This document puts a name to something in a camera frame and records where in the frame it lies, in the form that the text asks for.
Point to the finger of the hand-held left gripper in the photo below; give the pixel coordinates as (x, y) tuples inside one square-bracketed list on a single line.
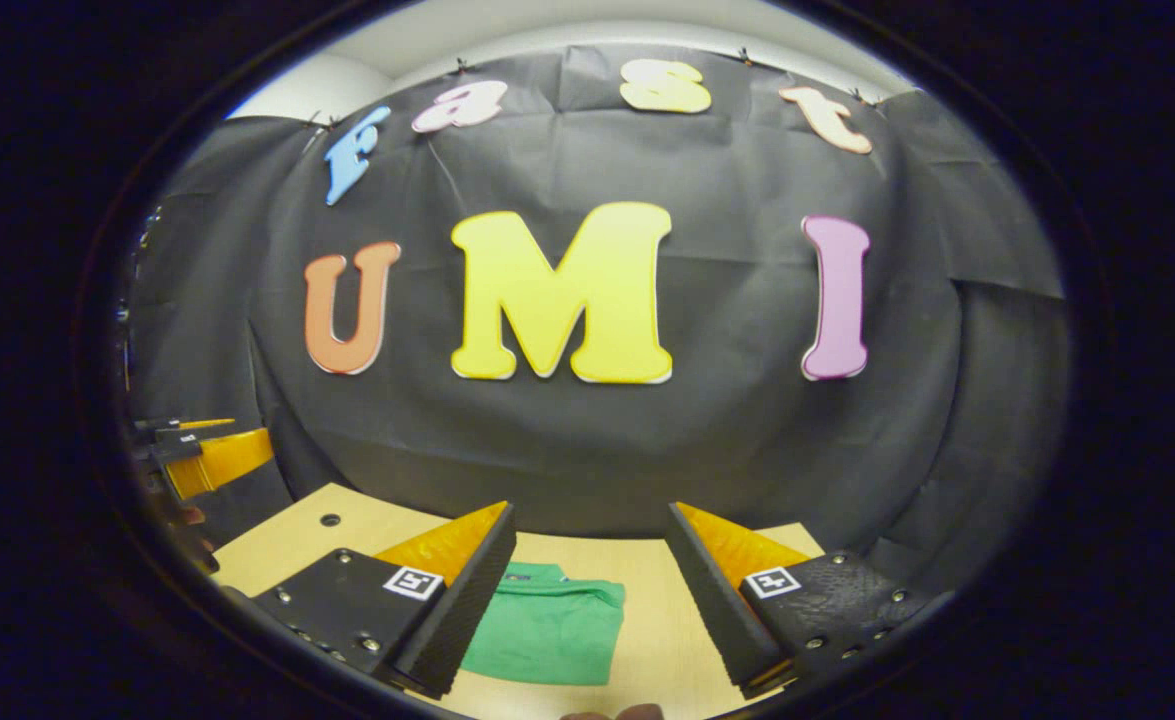
[(182, 430), (217, 460)]

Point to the green T-shirt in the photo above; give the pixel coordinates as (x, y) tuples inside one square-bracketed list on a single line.
[(547, 630)]

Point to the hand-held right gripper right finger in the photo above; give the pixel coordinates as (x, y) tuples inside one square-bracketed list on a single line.
[(717, 610)]

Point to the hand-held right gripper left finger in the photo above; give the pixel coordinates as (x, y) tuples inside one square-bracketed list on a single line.
[(477, 600)]

